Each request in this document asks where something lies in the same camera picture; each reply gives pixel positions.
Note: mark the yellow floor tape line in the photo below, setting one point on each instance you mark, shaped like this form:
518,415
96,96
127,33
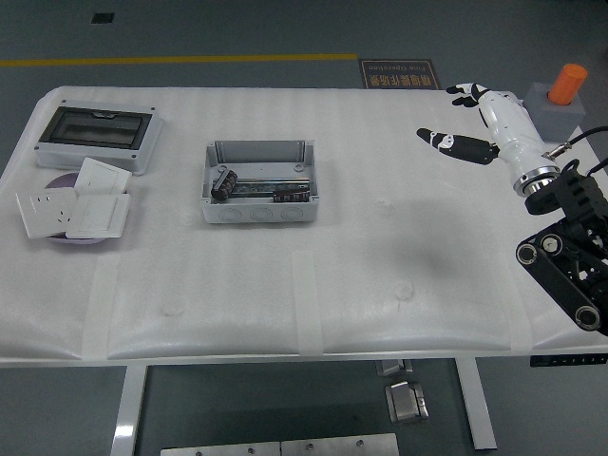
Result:
190,60

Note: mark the white table leg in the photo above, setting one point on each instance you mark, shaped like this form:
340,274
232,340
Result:
127,413
477,408

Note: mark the white foam mat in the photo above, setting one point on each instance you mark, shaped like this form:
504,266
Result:
285,285

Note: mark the orange cylinder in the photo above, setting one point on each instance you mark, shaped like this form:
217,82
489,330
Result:
566,84

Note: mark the black table control panel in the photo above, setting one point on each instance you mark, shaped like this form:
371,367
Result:
567,360

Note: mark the metal block with hinge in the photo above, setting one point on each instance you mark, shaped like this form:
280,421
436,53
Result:
406,404

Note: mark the black floor sign orange text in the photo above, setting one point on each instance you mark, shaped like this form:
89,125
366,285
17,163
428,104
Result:
399,73

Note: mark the small metal bracket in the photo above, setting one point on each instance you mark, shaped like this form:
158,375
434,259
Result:
392,367

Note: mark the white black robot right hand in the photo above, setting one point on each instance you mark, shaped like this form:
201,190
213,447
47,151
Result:
513,128

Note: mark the grey block holder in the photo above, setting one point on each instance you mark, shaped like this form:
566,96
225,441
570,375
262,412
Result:
556,123

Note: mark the white wall switch panel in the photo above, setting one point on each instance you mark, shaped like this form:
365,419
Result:
97,216
102,176

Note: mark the grey metal base plate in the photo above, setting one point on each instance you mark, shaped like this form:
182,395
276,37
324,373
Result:
221,450
339,445

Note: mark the open grey junction box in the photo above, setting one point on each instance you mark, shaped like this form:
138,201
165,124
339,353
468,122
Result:
259,211

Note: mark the white wall socket panel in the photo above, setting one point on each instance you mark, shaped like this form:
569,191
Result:
45,214

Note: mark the purple plate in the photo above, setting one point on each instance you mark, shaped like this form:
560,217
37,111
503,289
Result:
62,183

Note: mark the grey box with window lid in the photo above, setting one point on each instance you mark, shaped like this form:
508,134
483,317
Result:
95,128

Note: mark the metal mounting rail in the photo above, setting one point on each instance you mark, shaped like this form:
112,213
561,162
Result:
259,186

